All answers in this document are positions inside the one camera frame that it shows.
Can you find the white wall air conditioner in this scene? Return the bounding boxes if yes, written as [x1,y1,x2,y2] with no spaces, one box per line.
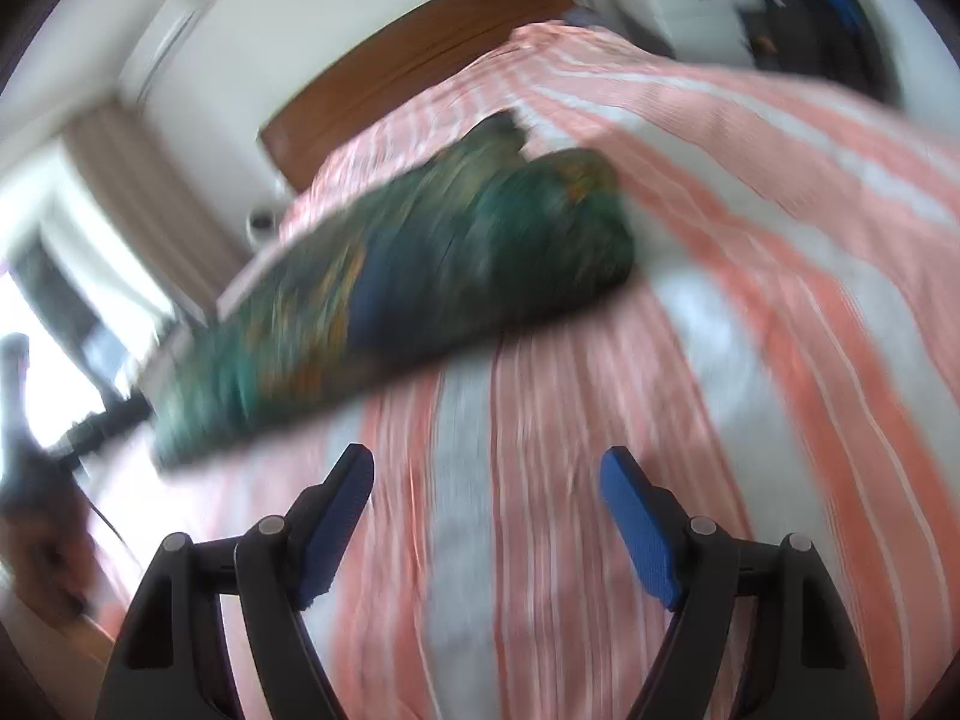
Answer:
[120,0,218,102]

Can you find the green patterned silk jacket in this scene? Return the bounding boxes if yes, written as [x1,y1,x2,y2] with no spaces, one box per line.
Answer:
[154,111,637,466]

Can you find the beige curtain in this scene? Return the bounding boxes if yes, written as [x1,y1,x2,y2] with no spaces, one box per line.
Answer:
[64,101,241,323]

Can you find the black hanging jacket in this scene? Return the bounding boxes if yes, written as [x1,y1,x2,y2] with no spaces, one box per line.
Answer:
[750,0,901,102]

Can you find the wooden headboard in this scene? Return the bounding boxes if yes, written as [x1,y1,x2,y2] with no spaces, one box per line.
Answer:
[259,0,593,192]

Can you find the grey white dresser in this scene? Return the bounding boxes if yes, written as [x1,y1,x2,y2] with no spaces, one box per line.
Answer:
[607,0,755,65]

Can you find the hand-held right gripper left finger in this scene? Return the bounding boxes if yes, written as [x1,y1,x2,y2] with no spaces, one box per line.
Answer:
[94,444,375,720]

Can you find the bed with pink striped sheet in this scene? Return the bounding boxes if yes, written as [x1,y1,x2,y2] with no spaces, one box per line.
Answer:
[75,22,960,720]

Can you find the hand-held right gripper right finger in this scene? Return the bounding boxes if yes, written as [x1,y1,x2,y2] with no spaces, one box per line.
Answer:
[598,446,880,720]

